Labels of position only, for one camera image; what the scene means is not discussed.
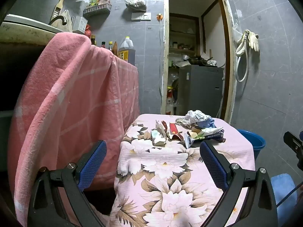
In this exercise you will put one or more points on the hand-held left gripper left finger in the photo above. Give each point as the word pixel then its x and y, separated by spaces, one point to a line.
pixel 93 163

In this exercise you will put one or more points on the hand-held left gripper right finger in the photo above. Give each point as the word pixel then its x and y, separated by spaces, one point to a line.
pixel 213 164

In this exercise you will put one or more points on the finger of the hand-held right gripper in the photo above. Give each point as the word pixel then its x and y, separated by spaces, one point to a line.
pixel 294 144

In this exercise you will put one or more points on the dark foil wrapper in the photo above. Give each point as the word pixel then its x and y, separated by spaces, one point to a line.
pixel 216 137

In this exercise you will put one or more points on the white green torn wrapper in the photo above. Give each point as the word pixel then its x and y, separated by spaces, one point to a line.
pixel 190 140

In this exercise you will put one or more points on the white paper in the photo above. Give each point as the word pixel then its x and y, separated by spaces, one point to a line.
pixel 211 130

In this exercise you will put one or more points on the blue plastic bucket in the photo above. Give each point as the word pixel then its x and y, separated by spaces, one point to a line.
pixel 256 144

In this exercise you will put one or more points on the red snack wrapper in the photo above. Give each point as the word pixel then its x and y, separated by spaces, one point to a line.
pixel 174 130

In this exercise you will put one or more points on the white plastic bag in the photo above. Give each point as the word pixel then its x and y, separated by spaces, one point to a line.
pixel 195 115

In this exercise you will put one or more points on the white brown wrapper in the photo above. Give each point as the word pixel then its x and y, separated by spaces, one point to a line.
pixel 181 121

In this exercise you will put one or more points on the crushed white green carton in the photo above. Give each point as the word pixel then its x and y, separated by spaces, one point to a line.
pixel 158 137

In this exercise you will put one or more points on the dark red stick wrapper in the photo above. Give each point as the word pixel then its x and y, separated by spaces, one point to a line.
pixel 164 125

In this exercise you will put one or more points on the pink floral tablecloth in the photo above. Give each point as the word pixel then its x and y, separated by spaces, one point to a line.
pixel 170 177

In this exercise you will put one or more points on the blue stool cushion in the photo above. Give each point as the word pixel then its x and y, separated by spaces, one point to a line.
pixel 283 191

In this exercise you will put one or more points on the pink checked cloth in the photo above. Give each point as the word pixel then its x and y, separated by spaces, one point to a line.
pixel 78 94

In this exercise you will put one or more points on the grey cabinet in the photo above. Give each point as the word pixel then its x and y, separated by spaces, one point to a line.
pixel 200 92

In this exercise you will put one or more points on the black wok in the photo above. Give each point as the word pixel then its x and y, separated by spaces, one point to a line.
pixel 197 61

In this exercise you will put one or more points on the cream rubber gloves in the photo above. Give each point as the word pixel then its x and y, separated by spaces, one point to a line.
pixel 253 41

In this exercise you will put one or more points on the large cooking oil bottle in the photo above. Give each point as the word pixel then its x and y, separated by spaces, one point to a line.
pixel 126 52

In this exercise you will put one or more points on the wooden shelf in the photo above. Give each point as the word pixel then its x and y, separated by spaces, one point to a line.
pixel 182 49

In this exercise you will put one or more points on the tall dark sauce bottle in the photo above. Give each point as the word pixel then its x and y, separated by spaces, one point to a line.
pixel 93 40

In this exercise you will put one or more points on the red mesh bag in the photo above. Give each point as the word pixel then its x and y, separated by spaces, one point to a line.
pixel 87 31

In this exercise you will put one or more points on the metal box grater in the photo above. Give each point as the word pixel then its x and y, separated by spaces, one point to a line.
pixel 79 24

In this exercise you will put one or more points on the beige hanging cloth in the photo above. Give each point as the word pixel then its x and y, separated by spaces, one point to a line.
pixel 66 20

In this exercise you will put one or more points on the black faucet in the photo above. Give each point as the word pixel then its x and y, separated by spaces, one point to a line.
pixel 59 18

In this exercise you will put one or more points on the white sink counter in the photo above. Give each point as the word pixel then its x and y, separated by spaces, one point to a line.
pixel 21 30

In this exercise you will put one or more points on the seasoning packets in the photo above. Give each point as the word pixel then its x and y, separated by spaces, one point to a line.
pixel 100 0

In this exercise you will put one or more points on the hanging plastic bag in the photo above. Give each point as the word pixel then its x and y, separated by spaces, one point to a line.
pixel 135 2

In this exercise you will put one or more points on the wooden door frame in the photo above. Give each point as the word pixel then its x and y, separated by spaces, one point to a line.
pixel 228 52

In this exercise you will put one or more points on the wall switch socket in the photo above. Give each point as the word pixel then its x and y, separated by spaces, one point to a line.
pixel 141 16

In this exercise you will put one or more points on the orange wall hook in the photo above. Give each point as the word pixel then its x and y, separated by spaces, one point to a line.
pixel 159 17

